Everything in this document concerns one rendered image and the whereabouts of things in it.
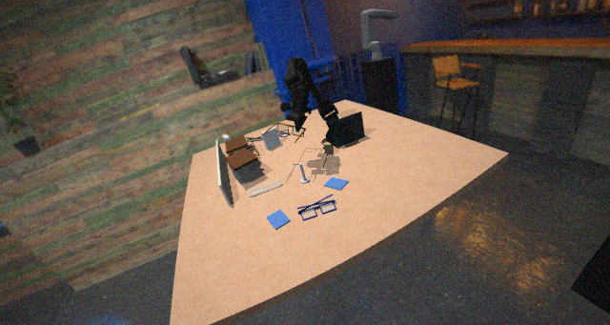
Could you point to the blue flat square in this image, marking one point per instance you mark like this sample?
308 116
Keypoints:
336 183
278 219

